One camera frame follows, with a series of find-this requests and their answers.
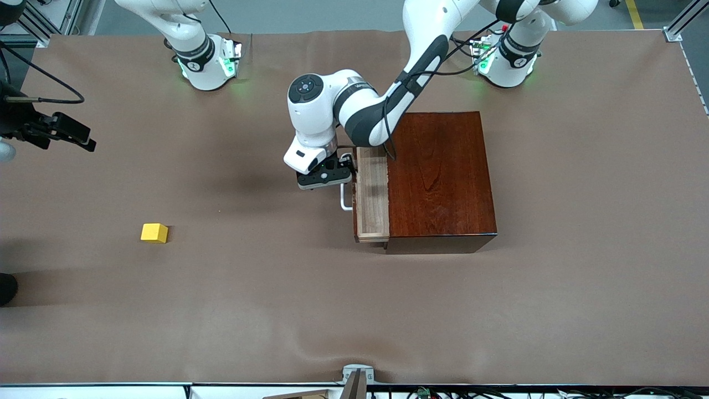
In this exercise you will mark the black round object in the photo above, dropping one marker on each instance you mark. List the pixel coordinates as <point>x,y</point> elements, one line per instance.
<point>6,289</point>

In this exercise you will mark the grey metal camera bracket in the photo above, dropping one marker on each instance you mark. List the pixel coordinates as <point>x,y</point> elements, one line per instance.
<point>358,382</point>

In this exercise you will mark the yellow block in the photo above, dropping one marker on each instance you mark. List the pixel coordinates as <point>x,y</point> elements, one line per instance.
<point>154,233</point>

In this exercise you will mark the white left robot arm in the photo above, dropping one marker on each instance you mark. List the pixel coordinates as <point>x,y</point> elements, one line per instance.
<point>318,119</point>

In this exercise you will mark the brown table mat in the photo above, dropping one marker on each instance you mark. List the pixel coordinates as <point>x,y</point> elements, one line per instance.
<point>249,310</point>

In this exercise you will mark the silver aluminium profile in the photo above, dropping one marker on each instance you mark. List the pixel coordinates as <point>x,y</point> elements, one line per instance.
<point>677,30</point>

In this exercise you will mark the light brown wooden board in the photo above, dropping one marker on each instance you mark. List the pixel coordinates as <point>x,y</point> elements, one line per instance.
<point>304,395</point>

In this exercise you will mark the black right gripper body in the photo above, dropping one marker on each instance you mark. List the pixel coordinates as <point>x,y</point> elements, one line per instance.
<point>16,118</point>

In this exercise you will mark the dark brown wooden cabinet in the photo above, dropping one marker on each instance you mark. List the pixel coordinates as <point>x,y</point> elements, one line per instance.
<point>443,183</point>

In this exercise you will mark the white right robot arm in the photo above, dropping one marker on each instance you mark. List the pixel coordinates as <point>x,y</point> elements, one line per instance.
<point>202,75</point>

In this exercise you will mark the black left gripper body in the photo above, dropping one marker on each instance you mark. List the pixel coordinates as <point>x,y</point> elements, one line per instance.
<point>343,161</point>

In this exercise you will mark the dark aluminium frame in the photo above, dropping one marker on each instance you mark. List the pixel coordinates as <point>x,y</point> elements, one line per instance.
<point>39,25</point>

